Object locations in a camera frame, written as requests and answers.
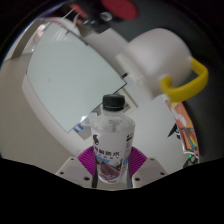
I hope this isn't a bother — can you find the white mug with yellow handle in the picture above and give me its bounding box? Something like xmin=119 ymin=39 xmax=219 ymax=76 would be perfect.
xmin=125 ymin=27 xmax=210 ymax=103

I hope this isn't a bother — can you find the flat white box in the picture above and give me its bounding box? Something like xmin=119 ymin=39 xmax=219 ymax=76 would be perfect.
xmin=115 ymin=53 xmax=148 ymax=88

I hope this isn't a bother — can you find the large frosted glass whiteboard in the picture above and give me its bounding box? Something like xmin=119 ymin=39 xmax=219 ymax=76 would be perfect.
xmin=25 ymin=21 xmax=129 ymax=134

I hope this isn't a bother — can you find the flat round red coaster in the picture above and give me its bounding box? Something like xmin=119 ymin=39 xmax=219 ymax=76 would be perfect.
xmin=101 ymin=0 xmax=139 ymax=21

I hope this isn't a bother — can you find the red and black power tool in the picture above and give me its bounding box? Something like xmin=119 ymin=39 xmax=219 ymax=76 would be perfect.
xmin=68 ymin=3 xmax=114 ymax=28

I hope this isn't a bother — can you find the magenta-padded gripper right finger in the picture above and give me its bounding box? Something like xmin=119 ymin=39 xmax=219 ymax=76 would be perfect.
xmin=125 ymin=146 xmax=168 ymax=190

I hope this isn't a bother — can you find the clear black-capped water bottle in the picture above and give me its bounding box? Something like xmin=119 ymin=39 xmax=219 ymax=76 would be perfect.
xmin=90 ymin=93 xmax=136 ymax=185

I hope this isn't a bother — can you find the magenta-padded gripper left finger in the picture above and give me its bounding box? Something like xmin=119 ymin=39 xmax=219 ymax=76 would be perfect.
xmin=55 ymin=146 xmax=99 ymax=189

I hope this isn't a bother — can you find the grey notice board with papers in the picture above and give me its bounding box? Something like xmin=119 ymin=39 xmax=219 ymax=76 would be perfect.
xmin=73 ymin=99 xmax=138 ymax=135

